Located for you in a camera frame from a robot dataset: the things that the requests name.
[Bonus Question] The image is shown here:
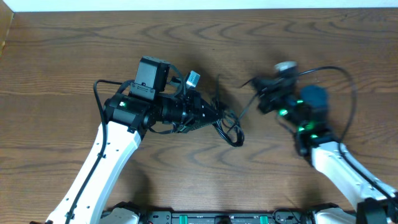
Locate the black USB cable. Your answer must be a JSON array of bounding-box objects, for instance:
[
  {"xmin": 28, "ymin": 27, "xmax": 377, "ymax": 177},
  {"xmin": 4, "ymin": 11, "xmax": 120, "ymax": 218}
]
[{"xmin": 211, "ymin": 74, "xmax": 259, "ymax": 147}]

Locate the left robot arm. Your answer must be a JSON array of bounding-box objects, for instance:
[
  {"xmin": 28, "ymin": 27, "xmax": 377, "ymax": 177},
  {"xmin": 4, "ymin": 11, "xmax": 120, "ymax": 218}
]
[{"xmin": 46, "ymin": 56, "xmax": 222, "ymax": 224}]

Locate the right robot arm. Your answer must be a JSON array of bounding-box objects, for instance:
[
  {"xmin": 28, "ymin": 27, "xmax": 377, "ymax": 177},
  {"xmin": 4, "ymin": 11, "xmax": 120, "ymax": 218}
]
[{"xmin": 252, "ymin": 78, "xmax": 397, "ymax": 223}]

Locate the cardboard panel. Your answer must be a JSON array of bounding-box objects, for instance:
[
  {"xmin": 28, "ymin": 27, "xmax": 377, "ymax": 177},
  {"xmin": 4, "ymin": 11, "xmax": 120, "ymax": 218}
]
[{"xmin": 0, "ymin": 0, "xmax": 14, "ymax": 55}]

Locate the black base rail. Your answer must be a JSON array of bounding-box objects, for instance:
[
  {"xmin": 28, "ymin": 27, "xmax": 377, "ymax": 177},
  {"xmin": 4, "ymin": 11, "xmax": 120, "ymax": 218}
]
[{"xmin": 102, "ymin": 202, "xmax": 358, "ymax": 224}]

